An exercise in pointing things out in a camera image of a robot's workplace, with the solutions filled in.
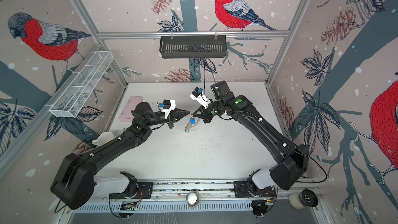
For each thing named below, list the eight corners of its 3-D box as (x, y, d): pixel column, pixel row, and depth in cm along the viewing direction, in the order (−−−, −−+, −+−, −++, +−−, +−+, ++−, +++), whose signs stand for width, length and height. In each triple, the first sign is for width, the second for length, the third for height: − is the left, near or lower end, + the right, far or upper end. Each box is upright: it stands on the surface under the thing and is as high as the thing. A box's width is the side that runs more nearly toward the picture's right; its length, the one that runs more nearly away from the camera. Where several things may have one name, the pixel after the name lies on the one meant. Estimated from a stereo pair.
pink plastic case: (118, 121, 102) (115, 118, 99) (131, 98, 115) (129, 95, 112) (131, 122, 102) (129, 119, 99) (143, 99, 115) (141, 96, 112)
